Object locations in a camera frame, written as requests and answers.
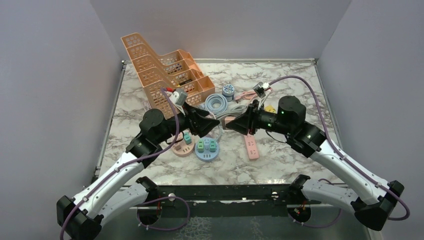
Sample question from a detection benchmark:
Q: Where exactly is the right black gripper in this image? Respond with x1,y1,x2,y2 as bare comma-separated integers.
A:
227,99,293,136

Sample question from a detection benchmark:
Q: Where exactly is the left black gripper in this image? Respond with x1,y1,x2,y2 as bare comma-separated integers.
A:
155,101,220,144

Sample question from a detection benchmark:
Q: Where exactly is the yellow charger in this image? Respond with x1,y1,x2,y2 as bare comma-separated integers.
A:
264,105,276,113

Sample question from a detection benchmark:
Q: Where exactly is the green usb charger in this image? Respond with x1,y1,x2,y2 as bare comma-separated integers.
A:
196,139,205,153

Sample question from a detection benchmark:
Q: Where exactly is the teal blue usb charger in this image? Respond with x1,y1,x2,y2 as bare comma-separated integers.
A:
183,132,192,145

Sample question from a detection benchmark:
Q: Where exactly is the brown pink usb charger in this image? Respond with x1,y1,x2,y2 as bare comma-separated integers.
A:
221,116,236,130

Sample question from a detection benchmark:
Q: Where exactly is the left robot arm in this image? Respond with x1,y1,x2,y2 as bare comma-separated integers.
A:
56,103,220,240

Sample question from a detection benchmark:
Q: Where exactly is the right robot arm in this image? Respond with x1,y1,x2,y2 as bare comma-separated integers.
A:
226,96,405,231

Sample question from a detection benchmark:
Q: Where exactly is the pink power strip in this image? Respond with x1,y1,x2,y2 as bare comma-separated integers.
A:
243,134,260,161

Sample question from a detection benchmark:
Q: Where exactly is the pink round power socket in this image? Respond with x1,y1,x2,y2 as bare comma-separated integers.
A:
171,131,195,157

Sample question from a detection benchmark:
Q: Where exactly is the round blue patterned tin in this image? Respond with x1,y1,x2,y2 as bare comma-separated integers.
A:
221,84,236,102

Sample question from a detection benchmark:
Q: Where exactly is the blue round power socket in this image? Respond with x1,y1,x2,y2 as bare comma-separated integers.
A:
194,137,220,163

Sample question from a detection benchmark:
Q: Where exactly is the red white small box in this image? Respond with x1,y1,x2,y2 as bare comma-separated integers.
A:
142,100,152,111

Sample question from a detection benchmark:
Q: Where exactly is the orange plastic file organizer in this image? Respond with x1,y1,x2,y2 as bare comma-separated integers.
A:
121,32,216,119

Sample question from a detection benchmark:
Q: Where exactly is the grey bundled cable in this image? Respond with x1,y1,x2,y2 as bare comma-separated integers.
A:
213,105,253,122

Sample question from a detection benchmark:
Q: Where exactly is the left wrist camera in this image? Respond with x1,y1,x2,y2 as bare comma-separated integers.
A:
165,87,188,115

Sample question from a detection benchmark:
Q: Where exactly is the blue coiled cable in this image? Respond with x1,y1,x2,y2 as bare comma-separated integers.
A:
199,93,229,114

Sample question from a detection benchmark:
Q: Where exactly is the salmon coiled cable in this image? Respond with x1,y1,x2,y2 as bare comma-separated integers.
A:
233,91,259,102

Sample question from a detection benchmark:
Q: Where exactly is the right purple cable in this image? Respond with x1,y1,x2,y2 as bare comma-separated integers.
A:
267,75,411,222

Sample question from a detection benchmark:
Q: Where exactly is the purple cable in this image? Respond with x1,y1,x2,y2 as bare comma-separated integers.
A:
58,87,181,240
267,75,411,222

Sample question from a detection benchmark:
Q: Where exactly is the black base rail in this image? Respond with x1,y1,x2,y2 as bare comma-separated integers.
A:
136,184,317,220

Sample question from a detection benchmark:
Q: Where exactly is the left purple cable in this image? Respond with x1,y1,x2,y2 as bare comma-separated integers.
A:
58,87,181,240

